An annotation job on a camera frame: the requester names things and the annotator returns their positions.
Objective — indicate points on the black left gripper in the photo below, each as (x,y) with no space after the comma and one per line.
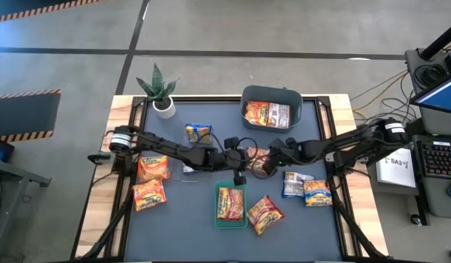
(222,159)

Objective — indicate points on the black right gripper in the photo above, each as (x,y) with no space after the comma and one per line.
(295,152)

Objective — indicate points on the red Maruchan ramen pack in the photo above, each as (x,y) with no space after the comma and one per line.
(265,215)
(257,155)
(231,204)

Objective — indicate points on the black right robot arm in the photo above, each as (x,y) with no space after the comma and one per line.
(349,140)

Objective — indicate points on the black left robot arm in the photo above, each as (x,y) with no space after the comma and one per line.
(167,146)

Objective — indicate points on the clear plastic bin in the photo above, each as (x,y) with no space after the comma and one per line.
(196,177)

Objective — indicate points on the grey-blue plastic bin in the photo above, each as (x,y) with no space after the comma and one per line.
(271,93)

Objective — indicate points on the green plastic bin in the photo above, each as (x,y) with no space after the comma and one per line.
(231,224)

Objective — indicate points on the snake plant in white pot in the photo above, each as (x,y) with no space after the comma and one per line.
(164,107)

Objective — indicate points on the white paper sign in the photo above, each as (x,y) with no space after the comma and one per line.
(397,171)

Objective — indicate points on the black caster wheel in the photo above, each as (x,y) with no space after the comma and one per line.
(416,219)

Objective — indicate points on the grey equipment cart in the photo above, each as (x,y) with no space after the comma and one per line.
(435,124)

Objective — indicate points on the black backlit keyboard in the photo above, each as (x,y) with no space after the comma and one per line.
(441,160)

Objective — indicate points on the monitor with blue screen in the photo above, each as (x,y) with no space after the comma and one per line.
(442,96)

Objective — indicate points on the black metal pole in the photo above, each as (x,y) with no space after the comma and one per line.
(441,44)

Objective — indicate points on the black hazard-striped floor mat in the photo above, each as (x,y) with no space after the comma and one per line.
(25,113)
(28,5)

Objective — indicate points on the grey metal desk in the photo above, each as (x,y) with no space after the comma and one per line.
(14,171)

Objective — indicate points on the black computer with blue light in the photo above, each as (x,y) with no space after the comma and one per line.
(1,149)

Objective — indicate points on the black aluminium table frame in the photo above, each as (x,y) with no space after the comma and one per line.
(229,98)

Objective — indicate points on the black diagonal frame strut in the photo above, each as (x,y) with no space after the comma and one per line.
(357,233)
(112,226)

